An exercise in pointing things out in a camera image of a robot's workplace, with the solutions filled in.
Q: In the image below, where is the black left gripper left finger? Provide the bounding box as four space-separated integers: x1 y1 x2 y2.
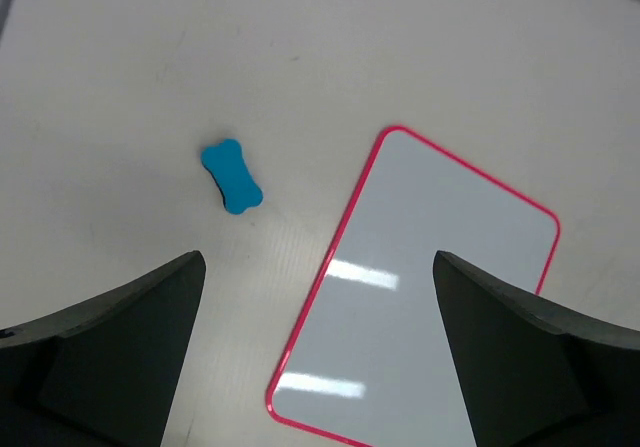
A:
1 251 206 446

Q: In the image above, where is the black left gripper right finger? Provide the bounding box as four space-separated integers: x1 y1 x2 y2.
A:
433 251 639 446

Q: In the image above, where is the blue whiteboard eraser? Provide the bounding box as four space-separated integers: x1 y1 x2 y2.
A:
200 139 264 215

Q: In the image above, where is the pink framed whiteboard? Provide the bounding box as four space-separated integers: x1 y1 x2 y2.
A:
266 126 561 446

